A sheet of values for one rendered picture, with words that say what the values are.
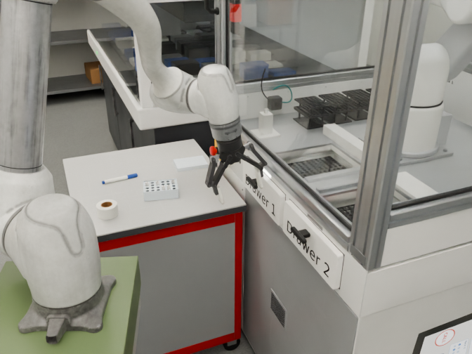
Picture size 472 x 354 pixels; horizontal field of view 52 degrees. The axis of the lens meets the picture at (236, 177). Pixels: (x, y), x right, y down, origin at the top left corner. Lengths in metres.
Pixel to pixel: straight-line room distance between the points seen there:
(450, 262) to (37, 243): 0.98
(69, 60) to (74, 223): 4.59
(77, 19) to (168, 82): 4.17
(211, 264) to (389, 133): 1.02
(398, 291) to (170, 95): 0.80
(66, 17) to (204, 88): 4.25
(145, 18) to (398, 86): 0.55
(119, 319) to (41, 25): 0.66
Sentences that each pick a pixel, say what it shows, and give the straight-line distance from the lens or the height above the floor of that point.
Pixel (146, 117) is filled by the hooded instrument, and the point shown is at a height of 0.86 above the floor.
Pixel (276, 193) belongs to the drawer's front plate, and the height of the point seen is 0.92.
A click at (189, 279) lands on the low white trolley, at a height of 0.47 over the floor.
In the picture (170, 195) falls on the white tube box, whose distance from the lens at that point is 1.76.
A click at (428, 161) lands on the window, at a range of 1.13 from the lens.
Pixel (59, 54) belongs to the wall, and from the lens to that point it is 5.56.
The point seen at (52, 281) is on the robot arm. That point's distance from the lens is 1.09.
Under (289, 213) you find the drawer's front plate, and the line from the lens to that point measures 1.42.
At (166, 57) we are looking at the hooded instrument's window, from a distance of 2.20.
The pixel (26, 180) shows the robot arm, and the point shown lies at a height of 1.14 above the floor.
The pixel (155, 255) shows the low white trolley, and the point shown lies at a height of 0.62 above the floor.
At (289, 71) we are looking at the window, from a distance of 1.37.
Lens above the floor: 1.66
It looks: 28 degrees down
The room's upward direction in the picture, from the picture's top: straight up
